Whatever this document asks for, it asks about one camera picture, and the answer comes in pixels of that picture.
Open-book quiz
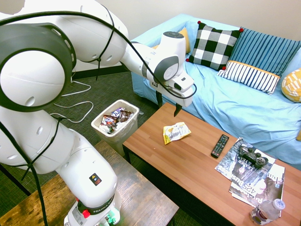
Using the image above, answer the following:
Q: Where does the rustic wooden robot table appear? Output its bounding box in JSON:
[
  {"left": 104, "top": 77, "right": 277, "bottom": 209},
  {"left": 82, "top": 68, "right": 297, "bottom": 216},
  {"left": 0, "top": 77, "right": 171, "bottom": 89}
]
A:
[{"left": 0, "top": 140, "right": 180, "bottom": 226}]

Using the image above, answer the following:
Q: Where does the sofa with light blue cover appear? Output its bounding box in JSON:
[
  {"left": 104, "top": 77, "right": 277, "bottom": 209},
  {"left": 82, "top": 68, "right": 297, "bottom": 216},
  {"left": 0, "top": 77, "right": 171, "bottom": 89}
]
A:
[{"left": 131, "top": 13, "right": 301, "bottom": 170}]

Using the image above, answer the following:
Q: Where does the black TV remote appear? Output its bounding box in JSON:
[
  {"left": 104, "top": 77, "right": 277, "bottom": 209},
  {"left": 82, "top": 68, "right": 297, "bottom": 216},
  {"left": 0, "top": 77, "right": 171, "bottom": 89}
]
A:
[{"left": 210, "top": 134, "right": 230, "bottom": 159}]

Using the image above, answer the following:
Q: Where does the white navy striped pillow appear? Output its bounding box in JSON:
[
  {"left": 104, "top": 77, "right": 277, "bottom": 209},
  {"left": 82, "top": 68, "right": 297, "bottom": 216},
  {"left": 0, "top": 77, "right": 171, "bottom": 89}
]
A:
[{"left": 216, "top": 60, "right": 281, "bottom": 96}]

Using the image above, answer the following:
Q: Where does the yellow chip bag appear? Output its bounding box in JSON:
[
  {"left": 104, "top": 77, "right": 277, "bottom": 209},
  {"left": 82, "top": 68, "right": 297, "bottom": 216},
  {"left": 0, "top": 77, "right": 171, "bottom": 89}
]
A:
[{"left": 163, "top": 121, "right": 192, "bottom": 145}]

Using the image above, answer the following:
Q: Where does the mustard yellow pillow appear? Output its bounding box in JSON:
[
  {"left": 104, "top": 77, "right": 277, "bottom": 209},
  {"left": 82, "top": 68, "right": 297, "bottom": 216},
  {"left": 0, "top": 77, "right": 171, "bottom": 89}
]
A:
[{"left": 151, "top": 27, "right": 191, "bottom": 54}]

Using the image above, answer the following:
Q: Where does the white trash bin with liner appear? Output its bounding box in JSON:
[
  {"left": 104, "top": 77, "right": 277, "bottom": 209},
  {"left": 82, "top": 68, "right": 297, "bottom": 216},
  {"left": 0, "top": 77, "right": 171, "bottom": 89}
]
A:
[{"left": 91, "top": 99, "right": 140, "bottom": 157}]

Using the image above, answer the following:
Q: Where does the blue striped pillow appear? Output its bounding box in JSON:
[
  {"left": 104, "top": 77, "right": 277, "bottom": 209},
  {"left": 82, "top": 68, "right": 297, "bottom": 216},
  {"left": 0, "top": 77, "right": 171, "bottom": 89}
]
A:
[{"left": 229, "top": 27, "right": 301, "bottom": 77}]

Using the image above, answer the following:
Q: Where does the yellow white patterned pillow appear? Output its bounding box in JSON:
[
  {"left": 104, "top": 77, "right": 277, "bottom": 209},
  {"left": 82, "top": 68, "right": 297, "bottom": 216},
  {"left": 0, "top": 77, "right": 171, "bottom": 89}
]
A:
[{"left": 281, "top": 68, "right": 301, "bottom": 103}]

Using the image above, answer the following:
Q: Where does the red brown snack wrapper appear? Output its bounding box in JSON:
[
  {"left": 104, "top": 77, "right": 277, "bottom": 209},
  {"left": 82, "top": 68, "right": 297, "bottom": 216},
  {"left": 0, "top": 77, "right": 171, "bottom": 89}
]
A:
[{"left": 101, "top": 114, "right": 118, "bottom": 127}]

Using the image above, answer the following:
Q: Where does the white floor cable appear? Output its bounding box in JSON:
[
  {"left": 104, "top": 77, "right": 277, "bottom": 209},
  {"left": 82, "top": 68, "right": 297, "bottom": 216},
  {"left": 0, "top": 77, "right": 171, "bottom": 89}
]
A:
[
  {"left": 50, "top": 101, "right": 94, "bottom": 124},
  {"left": 61, "top": 79, "right": 92, "bottom": 97}
]

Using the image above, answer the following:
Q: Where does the purple snack wrapper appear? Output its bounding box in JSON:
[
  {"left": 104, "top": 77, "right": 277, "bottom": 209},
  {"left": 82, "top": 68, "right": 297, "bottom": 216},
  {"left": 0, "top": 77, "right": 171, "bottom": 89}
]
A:
[{"left": 111, "top": 107, "right": 125, "bottom": 118}]

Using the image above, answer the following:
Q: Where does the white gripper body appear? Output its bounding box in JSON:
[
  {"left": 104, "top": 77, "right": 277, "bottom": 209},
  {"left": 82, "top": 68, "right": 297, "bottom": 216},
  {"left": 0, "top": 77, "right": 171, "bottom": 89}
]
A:
[{"left": 150, "top": 80, "right": 195, "bottom": 108}]

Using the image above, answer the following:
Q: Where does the black game controller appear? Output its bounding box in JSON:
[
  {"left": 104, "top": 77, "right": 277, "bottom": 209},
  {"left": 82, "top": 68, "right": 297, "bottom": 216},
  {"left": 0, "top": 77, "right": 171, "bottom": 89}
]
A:
[{"left": 238, "top": 145, "right": 269, "bottom": 169}]

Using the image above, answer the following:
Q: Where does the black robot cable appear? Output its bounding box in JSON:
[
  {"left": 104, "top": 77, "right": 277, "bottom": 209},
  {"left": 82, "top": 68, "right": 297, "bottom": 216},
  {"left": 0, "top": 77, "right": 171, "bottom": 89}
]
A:
[{"left": 0, "top": 10, "right": 197, "bottom": 226}]

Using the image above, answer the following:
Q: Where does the black white checkered pillow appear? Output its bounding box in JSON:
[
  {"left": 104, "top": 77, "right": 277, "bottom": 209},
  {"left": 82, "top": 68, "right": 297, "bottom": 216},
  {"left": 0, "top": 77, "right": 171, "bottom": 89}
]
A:
[{"left": 185, "top": 20, "right": 244, "bottom": 71}]

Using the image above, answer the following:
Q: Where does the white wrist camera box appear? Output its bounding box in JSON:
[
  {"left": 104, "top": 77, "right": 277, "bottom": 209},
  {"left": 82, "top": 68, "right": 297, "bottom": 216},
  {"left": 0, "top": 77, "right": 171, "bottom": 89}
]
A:
[{"left": 168, "top": 72, "right": 195, "bottom": 93}]

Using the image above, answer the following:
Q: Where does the magazine with Leader headline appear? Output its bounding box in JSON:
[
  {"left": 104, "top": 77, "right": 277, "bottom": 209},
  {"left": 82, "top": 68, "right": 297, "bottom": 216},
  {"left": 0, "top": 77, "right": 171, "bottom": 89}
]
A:
[{"left": 214, "top": 137, "right": 276, "bottom": 182}]

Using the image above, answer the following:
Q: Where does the clear plastic water bottle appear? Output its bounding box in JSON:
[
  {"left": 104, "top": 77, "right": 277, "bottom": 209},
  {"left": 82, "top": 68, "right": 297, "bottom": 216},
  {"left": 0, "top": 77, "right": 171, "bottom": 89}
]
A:
[{"left": 249, "top": 199, "right": 286, "bottom": 226}]

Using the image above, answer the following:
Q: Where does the black floor strip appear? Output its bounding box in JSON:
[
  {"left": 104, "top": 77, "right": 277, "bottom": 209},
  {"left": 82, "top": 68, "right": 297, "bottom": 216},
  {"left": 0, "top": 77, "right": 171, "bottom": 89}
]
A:
[{"left": 0, "top": 163, "right": 32, "bottom": 196}]

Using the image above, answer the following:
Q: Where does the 425 Business magazine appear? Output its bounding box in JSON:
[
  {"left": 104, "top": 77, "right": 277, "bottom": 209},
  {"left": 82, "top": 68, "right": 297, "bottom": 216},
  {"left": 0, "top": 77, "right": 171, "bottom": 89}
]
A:
[{"left": 228, "top": 163, "right": 285, "bottom": 208}]

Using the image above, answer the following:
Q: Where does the wooden coffee table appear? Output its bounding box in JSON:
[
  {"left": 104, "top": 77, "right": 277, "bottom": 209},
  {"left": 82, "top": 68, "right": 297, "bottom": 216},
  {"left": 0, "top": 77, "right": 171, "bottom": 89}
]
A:
[{"left": 122, "top": 102, "right": 301, "bottom": 226}]

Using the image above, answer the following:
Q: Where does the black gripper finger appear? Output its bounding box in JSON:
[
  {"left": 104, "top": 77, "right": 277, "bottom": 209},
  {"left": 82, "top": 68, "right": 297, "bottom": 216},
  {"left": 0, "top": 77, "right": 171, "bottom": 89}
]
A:
[
  {"left": 173, "top": 103, "right": 183, "bottom": 118},
  {"left": 155, "top": 90, "right": 164, "bottom": 108}
]

